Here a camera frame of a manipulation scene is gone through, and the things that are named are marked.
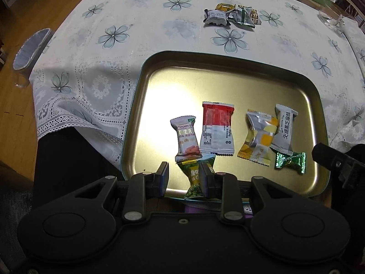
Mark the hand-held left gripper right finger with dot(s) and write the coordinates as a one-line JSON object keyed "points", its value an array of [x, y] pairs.
{"points": [[204, 178]]}

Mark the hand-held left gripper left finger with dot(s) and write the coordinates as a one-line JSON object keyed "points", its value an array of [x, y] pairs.
{"points": [[164, 178]]}

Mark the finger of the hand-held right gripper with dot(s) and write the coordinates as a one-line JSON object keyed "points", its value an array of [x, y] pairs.
{"points": [[325, 155]]}

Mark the green yellow snack packet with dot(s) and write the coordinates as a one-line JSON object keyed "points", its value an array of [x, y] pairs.
{"points": [[196, 182]]}

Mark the green foil candy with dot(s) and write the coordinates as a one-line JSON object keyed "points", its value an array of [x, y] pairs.
{"points": [[289, 162]]}

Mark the white purple snack packet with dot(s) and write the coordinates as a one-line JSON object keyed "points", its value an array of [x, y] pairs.
{"points": [[186, 137]]}

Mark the long white snack packet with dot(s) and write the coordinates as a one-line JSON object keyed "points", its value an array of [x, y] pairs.
{"points": [[284, 132]]}

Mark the red white snack packet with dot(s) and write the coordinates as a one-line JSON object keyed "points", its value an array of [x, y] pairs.
{"points": [[216, 128]]}

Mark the yellow silver snack packet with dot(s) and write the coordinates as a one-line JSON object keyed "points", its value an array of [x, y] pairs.
{"points": [[258, 138]]}

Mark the gold metal tin tray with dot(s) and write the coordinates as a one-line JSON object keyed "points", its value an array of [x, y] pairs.
{"points": [[228, 85]]}

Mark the person's dark trouser leg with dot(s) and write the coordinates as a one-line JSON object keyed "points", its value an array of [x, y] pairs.
{"points": [[71, 162]]}

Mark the white lace cloth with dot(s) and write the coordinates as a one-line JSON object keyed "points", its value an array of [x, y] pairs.
{"points": [[355, 34]]}

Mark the clear glass bowl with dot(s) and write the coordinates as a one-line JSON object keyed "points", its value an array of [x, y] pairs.
{"points": [[330, 17]]}

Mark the white floral tablecloth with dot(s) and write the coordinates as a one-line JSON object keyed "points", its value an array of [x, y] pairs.
{"points": [[171, 34]]}

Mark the brown dotted snack packet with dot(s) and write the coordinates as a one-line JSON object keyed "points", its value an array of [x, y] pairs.
{"points": [[254, 15]]}

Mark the green white snack packet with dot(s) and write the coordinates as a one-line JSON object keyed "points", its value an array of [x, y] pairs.
{"points": [[241, 17]]}

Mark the yellow candy packet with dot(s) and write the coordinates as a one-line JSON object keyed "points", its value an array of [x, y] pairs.
{"points": [[223, 7]]}

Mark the trash bin with bag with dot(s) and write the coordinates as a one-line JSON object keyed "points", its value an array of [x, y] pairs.
{"points": [[31, 48]]}

